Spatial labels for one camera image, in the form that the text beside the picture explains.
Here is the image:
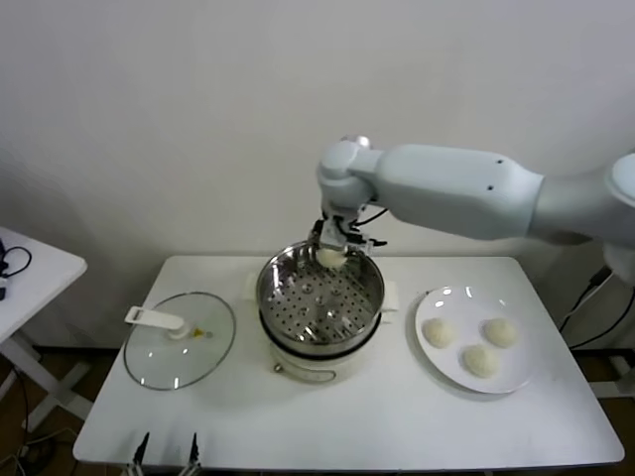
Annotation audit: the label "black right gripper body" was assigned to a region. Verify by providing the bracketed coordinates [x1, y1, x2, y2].
[312, 210, 357, 252]

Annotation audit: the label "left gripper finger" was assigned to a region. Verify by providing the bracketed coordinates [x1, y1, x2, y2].
[127, 431, 150, 476]
[181, 432, 198, 476]

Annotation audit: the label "white steamed baozi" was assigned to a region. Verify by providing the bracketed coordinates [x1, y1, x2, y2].
[461, 344, 500, 378]
[317, 247, 347, 270]
[482, 317, 522, 348]
[422, 318, 458, 349]

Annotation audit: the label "perforated steel steamer basket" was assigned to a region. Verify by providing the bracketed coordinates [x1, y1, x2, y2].
[256, 239, 386, 348]

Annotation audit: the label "cream electric cooker pot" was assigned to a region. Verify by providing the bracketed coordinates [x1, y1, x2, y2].
[241, 275, 401, 387]

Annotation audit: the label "white folding side table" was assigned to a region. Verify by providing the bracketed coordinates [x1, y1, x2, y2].
[0, 226, 93, 432]

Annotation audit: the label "white round plate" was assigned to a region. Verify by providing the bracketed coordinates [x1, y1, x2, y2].
[406, 285, 540, 396]

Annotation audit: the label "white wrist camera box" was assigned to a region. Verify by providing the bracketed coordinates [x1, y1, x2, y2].
[354, 232, 388, 254]

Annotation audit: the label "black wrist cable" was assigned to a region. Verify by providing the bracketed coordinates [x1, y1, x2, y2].
[354, 206, 389, 234]

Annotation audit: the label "glass lid with white handle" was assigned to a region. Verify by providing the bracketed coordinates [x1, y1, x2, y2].
[123, 292, 238, 393]

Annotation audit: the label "thin floor cables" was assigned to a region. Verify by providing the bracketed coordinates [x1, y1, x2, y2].
[0, 366, 76, 476]

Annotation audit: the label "black looped cable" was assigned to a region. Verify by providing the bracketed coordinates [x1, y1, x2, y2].
[0, 246, 34, 282]

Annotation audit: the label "black power cable with adapter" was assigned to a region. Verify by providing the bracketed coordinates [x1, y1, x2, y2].
[558, 265, 635, 349]

